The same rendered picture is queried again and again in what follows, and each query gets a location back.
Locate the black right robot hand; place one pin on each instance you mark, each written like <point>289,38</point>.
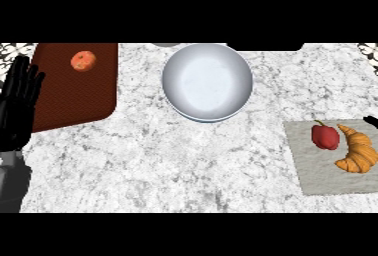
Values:
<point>373,121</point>

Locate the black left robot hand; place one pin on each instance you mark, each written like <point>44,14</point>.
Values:
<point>17,110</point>

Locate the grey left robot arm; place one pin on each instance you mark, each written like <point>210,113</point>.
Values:
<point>11,180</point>

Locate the golden croissant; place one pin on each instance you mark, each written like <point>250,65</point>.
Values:
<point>358,151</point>

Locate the grey placemat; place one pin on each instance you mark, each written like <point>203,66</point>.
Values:
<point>334,173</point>

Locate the white bowl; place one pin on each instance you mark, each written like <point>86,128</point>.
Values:
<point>207,81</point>

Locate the red bell pepper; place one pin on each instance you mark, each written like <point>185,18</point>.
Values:
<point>326,136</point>

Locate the brown cutting board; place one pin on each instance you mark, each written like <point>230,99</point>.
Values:
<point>75,90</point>

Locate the orange fruit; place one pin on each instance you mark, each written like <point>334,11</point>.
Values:
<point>83,61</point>

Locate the black appliance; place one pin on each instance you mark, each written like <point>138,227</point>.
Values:
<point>266,46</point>

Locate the grey round object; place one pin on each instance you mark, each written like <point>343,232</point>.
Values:
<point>166,44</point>

